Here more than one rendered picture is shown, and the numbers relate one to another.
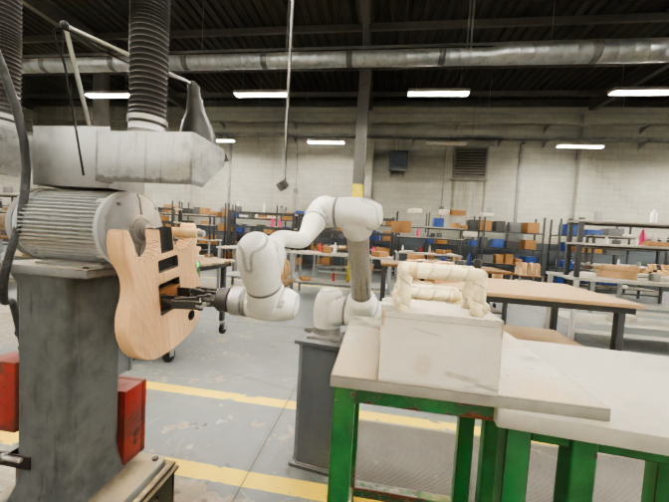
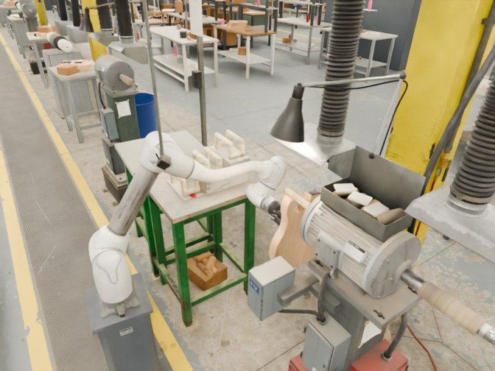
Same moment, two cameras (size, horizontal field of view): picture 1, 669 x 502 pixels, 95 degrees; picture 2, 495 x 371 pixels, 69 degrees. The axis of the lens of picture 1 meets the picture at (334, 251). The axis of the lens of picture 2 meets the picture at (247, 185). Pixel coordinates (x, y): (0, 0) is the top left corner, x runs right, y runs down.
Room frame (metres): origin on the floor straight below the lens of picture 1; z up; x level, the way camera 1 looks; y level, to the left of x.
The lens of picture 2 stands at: (2.08, 1.34, 2.12)
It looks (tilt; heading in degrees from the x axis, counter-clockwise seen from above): 31 degrees down; 227
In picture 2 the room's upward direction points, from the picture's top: 1 degrees clockwise
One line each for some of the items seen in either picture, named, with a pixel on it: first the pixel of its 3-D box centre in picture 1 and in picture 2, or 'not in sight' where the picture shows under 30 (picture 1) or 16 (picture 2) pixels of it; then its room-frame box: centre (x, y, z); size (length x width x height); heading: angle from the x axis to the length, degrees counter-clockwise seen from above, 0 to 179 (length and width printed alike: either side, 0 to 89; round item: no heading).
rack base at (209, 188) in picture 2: not in sight; (208, 175); (0.92, -0.29, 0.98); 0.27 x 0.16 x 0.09; 82
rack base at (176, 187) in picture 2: not in sight; (185, 187); (1.07, -0.31, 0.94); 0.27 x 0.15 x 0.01; 82
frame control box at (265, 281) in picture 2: not in sight; (286, 301); (1.29, 0.73, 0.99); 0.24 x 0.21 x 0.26; 82
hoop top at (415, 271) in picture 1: (442, 273); (234, 136); (0.72, -0.26, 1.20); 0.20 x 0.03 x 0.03; 81
